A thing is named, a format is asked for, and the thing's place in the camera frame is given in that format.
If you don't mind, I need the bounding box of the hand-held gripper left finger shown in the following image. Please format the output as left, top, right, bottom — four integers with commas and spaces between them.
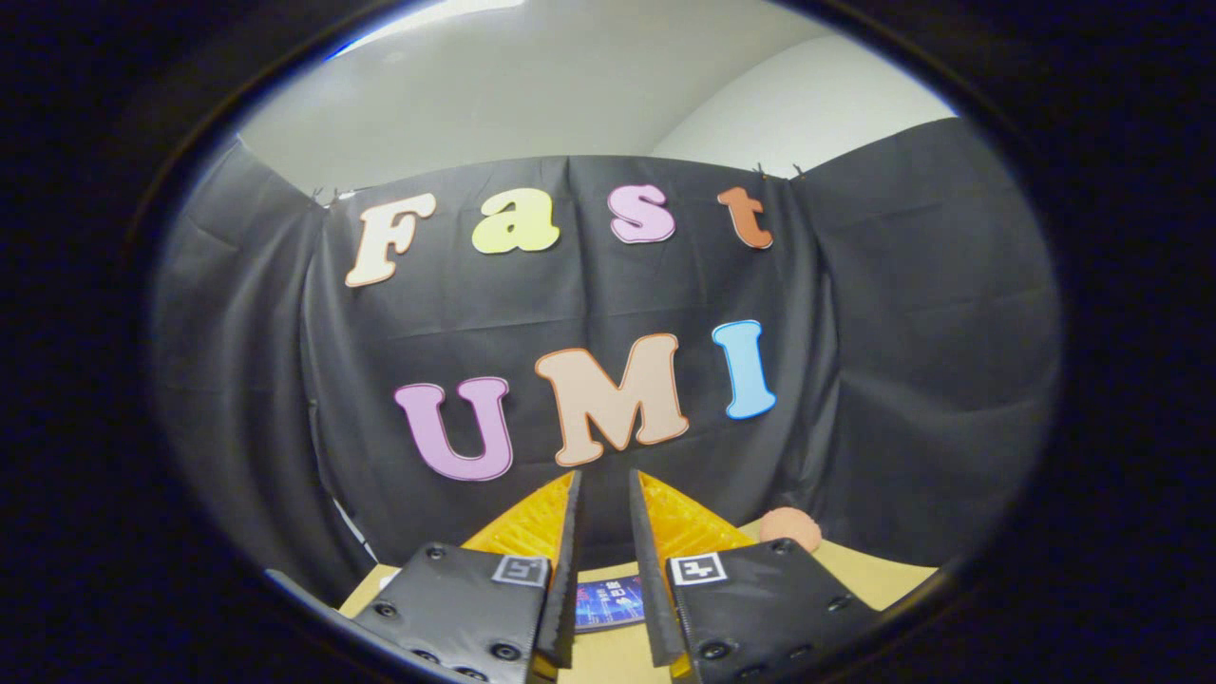
350, 470, 583, 684

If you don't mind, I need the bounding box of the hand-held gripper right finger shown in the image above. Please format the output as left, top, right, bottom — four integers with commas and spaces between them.
628, 467, 882, 684

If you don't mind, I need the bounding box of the orange plush toy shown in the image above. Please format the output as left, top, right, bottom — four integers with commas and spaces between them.
758, 506, 824, 555

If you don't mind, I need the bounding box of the dark blue book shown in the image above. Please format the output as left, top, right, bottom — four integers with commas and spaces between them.
574, 573, 647, 636

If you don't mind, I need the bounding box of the black backdrop cloth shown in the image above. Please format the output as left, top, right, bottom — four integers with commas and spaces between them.
152, 119, 1063, 609

